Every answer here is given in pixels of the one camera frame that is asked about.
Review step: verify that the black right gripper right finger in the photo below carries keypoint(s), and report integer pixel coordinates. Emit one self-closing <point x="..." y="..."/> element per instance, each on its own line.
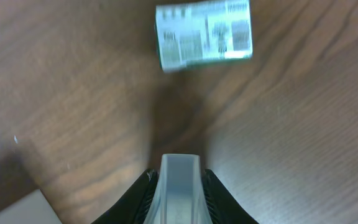
<point x="221" y="205"/>

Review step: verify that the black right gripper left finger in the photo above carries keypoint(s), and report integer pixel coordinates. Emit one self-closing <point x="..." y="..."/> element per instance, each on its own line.
<point x="134" y="205"/>

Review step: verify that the clear foam pump bottle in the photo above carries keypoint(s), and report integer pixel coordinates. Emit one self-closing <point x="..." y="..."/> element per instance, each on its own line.
<point x="179" y="195"/>

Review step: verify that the white pink-lined box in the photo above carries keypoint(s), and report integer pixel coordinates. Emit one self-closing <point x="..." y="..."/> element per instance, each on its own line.
<point x="31" y="209"/>

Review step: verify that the green white soap box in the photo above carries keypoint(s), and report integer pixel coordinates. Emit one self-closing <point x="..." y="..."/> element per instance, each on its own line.
<point x="199" y="33"/>

